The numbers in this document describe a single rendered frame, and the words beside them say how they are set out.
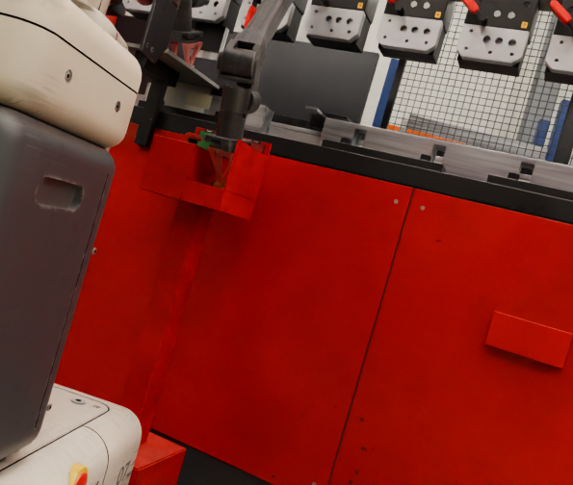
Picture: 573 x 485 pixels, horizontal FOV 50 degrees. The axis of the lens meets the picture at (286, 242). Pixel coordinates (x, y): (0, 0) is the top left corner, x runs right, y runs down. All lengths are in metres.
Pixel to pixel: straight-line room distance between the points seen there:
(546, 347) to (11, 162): 1.03
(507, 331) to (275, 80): 1.35
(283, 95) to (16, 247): 1.71
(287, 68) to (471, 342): 1.31
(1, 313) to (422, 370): 0.92
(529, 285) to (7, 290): 0.99
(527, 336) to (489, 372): 0.11
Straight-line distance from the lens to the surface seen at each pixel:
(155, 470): 1.41
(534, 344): 1.32
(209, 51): 1.85
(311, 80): 2.26
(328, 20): 1.70
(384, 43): 1.62
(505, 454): 1.37
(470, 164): 1.50
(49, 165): 0.68
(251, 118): 1.69
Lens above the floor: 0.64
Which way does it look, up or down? level
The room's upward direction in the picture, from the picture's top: 16 degrees clockwise
